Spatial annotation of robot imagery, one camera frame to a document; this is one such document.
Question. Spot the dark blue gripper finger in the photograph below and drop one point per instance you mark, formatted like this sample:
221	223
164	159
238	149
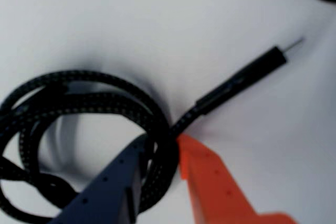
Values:
110	192

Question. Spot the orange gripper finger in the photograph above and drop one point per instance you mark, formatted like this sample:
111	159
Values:
215	190

